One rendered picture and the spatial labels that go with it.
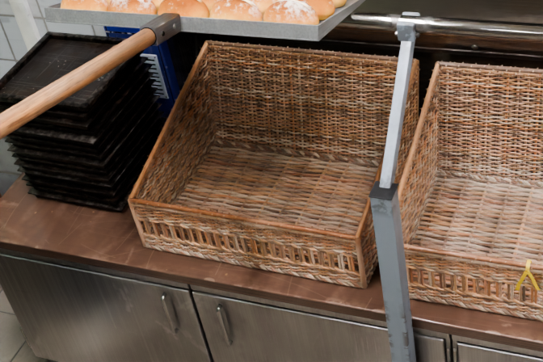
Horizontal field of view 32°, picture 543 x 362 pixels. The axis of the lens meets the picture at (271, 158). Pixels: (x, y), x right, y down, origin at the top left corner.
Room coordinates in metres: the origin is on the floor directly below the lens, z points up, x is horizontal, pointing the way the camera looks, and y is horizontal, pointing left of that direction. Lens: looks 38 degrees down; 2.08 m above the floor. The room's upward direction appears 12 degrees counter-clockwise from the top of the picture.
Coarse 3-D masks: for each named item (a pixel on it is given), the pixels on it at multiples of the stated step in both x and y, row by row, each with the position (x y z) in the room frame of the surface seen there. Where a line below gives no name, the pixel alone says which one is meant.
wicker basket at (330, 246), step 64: (256, 64) 1.99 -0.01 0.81; (320, 64) 1.91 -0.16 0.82; (384, 64) 1.83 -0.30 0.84; (192, 128) 1.93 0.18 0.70; (320, 128) 1.88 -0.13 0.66; (384, 128) 1.80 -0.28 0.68; (192, 192) 1.82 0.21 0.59; (256, 192) 1.77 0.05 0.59; (320, 192) 1.72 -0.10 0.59; (192, 256) 1.60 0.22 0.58; (256, 256) 1.52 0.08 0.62; (320, 256) 1.45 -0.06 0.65
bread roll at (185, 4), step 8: (168, 0) 1.55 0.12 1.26; (176, 0) 1.54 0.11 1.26; (184, 0) 1.53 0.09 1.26; (192, 0) 1.53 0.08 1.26; (200, 0) 1.53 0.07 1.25; (160, 8) 1.55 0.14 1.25; (168, 8) 1.53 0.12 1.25; (176, 8) 1.52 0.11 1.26; (184, 8) 1.52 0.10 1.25; (192, 8) 1.52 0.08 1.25; (200, 8) 1.52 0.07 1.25; (192, 16) 1.51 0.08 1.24; (200, 16) 1.51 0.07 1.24; (208, 16) 1.52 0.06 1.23
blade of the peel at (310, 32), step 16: (352, 0) 1.59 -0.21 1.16; (48, 16) 1.63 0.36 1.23; (64, 16) 1.62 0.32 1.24; (80, 16) 1.60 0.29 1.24; (96, 16) 1.58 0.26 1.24; (112, 16) 1.57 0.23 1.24; (128, 16) 1.55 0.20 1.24; (144, 16) 1.54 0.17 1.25; (336, 16) 1.45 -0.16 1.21; (208, 32) 1.47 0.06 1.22; (224, 32) 1.46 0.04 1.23; (240, 32) 1.44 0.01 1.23; (256, 32) 1.43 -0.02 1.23; (272, 32) 1.41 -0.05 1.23; (288, 32) 1.40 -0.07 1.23; (304, 32) 1.39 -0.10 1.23; (320, 32) 1.38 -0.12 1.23
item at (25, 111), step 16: (144, 32) 1.41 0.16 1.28; (112, 48) 1.34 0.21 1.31; (128, 48) 1.36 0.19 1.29; (144, 48) 1.39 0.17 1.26; (96, 64) 1.28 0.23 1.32; (112, 64) 1.31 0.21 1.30; (64, 80) 1.21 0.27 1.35; (80, 80) 1.23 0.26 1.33; (32, 96) 1.16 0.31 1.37; (48, 96) 1.17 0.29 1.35; (64, 96) 1.19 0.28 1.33; (16, 112) 1.11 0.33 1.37; (32, 112) 1.13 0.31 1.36; (0, 128) 1.07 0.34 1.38; (16, 128) 1.10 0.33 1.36
